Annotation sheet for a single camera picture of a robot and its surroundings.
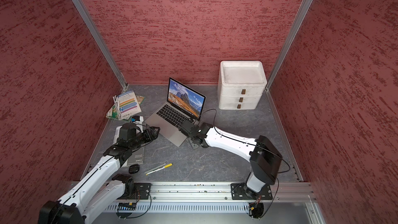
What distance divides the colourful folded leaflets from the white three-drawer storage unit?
0.60 m

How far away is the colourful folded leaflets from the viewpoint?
1.05 meters

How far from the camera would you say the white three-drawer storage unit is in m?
0.91
